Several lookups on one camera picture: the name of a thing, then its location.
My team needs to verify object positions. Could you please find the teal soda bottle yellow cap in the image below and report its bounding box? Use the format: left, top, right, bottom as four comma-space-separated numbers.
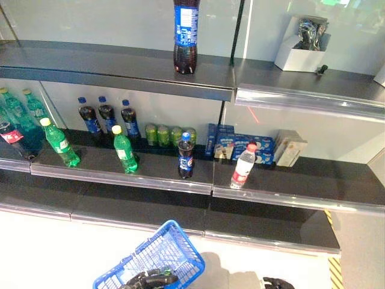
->
0, 87, 26, 133

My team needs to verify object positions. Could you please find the open white cardboard box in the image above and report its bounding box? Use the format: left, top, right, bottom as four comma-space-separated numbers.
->
274, 14, 332, 73

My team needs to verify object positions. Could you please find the green soda bottle yellow cap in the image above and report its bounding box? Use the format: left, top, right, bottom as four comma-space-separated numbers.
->
39, 117, 82, 169
111, 125, 140, 175

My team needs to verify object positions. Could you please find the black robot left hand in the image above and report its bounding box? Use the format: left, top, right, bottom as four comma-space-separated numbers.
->
124, 269, 179, 289

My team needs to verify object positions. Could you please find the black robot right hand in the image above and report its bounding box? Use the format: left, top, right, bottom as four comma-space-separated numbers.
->
262, 276, 298, 289

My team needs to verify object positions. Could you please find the dark shelf board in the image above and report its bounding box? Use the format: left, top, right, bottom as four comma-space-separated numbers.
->
0, 132, 32, 174
211, 155, 385, 216
29, 128, 216, 197
0, 168, 73, 223
0, 40, 236, 104
233, 57, 385, 122

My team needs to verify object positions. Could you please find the cola bottle red label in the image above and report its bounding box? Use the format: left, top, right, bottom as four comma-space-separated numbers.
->
0, 119, 39, 161

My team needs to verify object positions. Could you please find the green drink can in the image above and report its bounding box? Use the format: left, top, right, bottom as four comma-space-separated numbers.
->
144, 123, 159, 148
156, 124, 171, 148
170, 125, 183, 148
185, 127, 198, 146

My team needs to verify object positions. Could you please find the beige cardboard box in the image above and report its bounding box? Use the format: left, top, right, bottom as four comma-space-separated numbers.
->
274, 129, 309, 167

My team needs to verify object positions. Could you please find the upright blue cookie box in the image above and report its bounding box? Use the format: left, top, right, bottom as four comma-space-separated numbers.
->
205, 123, 236, 161

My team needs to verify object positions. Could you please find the blue plastic shopping basket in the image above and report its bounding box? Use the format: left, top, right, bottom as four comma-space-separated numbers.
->
92, 219, 206, 289

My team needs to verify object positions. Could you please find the water bottle red cap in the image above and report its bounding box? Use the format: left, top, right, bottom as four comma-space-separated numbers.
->
230, 143, 257, 190

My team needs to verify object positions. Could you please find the silver black foil bag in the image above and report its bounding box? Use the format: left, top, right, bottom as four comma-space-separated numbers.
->
293, 17, 328, 51

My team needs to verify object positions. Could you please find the large Pepsi cola bottle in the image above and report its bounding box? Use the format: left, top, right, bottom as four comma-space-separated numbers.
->
173, 0, 200, 75

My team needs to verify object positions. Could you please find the small Pepsi cola bottle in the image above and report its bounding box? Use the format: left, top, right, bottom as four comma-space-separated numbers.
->
97, 96, 118, 136
120, 99, 141, 141
177, 131, 196, 181
77, 96, 100, 136

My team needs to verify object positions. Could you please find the long blue cookie box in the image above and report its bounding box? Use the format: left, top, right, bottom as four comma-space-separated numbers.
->
214, 131, 276, 166

